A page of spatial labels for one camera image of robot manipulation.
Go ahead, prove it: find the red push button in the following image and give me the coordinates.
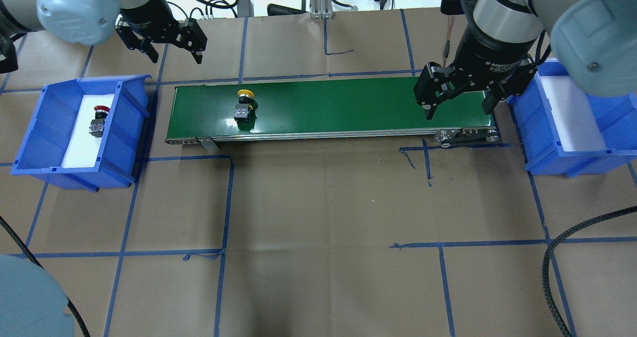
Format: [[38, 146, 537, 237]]
[[89, 105, 110, 138]]

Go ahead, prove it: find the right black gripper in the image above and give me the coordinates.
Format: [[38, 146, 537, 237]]
[[413, 26, 537, 120]]

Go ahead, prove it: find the black braided cable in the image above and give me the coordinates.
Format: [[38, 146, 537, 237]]
[[541, 207, 637, 337]]

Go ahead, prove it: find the white foam pad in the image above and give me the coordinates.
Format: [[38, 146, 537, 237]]
[[61, 94, 114, 168], [540, 76, 607, 152]]

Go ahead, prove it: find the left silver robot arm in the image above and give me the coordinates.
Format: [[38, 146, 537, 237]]
[[0, 0, 208, 74]]

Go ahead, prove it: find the green conveyor belt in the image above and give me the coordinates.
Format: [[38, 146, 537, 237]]
[[165, 77, 501, 149]]

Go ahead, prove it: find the right blue plastic bin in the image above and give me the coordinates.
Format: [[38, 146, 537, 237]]
[[507, 59, 637, 178]]

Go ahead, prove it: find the white foam pad left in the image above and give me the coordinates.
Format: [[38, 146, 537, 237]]
[[61, 94, 114, 168]]

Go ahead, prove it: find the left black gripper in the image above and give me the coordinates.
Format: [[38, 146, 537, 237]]
[[115, 0, 208, 65]]

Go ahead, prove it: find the white foam pad right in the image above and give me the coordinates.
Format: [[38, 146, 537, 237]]
[[540, 76, 607, 152]]

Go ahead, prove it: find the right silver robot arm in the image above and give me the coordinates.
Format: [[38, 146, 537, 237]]
[[414, 0, 637, 120]]

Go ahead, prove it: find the yellow push button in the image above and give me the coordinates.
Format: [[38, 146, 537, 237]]
[[233, 89, 258, 124]]

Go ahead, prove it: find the left blue plastic bin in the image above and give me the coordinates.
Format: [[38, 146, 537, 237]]
[[11, 74, 150, 192]]

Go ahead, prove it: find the blue plastic bin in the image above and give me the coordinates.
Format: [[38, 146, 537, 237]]
[[11, 74, 150, 192], [507, 59, 637, 178]]

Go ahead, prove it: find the red black wire pair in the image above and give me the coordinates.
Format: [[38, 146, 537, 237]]
[[443, 16, 454, 64]]

